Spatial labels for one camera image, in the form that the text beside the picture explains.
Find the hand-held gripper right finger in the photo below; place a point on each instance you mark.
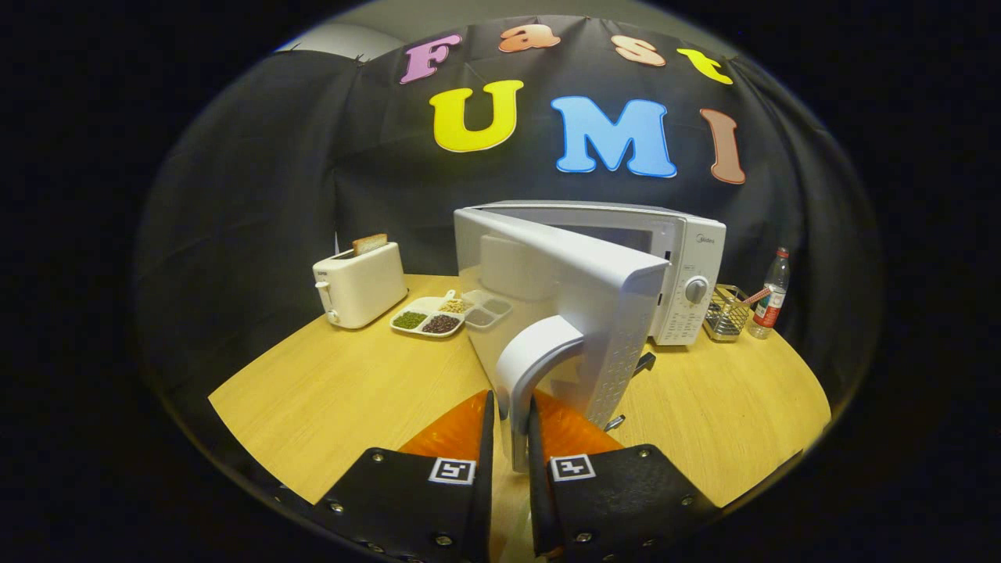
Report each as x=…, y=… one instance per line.
x=539, y=508

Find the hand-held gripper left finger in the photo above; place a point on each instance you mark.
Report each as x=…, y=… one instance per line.
x=485, y=500

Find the white microwave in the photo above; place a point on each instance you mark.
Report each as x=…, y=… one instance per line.
x=579, y=274

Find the divided white bean tray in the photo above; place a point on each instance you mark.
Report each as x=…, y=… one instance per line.
x=414, y=320

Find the white toaster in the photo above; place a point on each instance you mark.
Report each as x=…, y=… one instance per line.
x=364, y=285

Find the toast slice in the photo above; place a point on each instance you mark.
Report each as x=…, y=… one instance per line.
x=370, y=244

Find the red checked straw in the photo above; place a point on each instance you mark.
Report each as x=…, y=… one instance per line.
x=757, y=295

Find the clear plastic water bottle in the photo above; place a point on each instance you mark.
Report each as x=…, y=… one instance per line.
x=771, y=301

